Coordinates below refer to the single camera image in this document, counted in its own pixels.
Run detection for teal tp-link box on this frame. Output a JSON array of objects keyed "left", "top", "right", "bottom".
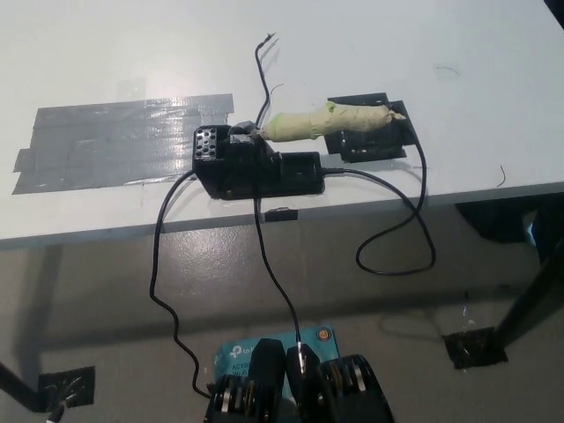
[{"left": 213, "top": 324, "right": 344, "bottom": 393}]

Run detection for black soldering iron cable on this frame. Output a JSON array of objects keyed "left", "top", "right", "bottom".
[{"left": 321, "top": 115, "right": 438, "bottom": 277}]

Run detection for black robot torso blocks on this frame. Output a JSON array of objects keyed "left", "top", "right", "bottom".
[{"left": 203, "top": 337, "right": 396, "bottom": 423}]

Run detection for small black tape strip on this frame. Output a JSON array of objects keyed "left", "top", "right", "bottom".
[{"left": 265, "top": 207, "right": 300, "bottom": 223}]

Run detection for black power cable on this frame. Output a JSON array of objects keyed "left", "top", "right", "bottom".
[{"left": 148, "top": 171, "right": 217, "bottom": 397}]

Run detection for tape-wrapped soldering iron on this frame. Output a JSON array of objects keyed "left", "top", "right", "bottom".
[{"left": 257, "top": 100, "right": 406, "bottom": 145}]

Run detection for black soldering station base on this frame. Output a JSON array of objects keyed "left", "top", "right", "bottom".
[{"left": 192, "top": 121, "right": 328, "bottom": 202}]

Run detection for dark object under table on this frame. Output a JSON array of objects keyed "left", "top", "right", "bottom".
[{"left": 456, "top": 202, "right": 552, "bottom": 261}]

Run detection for black table leg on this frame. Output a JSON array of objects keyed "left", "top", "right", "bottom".
[
  {"left": 493, "top": 240, "right": 564, "bottom": 349},
  {"left": 0, "top": 363, "right": 58, "bottom": 413}
]

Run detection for thin black frayed-end cable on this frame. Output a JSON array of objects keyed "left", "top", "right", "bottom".
[{"left": 254, "top": 31, "right": 309, "bottom": 380}]

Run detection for grey duct tape patch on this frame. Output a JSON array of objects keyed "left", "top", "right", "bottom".
[{"left": 11, "top": 92, "right": 234, "bottom": 195}]

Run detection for square black tape patch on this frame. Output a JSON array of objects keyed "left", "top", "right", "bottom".
[{"left": 324, "top": 92, "right": 419, "bottom": 163}]

